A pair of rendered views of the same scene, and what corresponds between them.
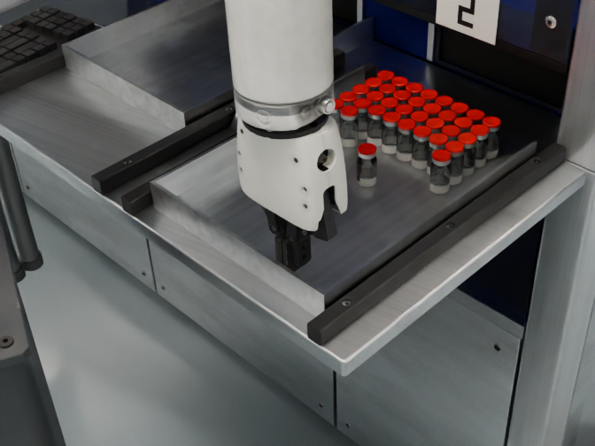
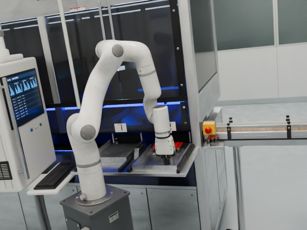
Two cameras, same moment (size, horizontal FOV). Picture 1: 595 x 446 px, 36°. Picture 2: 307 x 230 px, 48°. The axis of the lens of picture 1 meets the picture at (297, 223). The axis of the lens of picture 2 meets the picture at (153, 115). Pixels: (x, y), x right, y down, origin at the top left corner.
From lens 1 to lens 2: 123 cm
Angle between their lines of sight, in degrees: 34
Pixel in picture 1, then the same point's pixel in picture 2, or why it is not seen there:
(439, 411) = (182, 222)
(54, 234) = not seen: outside the picture
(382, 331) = (187, 169)
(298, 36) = (167, 120)
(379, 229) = (174, 161)
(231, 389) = not seen: outside the picture
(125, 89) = (108, 159)
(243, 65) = (159, 127)
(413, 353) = (172, 210)
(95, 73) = not seen: hidden behind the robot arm
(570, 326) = (204, 181)
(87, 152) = (109, 169)
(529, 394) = (201, 202)
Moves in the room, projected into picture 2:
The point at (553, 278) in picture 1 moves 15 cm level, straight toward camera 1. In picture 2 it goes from (199, 171) to (205, 181)
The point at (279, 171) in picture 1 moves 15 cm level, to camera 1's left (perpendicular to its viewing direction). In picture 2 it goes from (165, 144) to (140, 152)
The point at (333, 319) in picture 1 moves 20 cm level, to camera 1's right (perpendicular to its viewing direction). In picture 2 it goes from (179, 168) to (209, 158)
